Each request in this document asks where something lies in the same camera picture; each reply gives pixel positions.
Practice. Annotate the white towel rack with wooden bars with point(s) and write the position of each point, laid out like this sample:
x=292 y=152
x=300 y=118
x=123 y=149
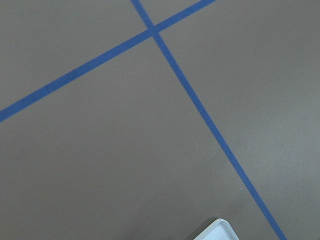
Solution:
x=220 y=229

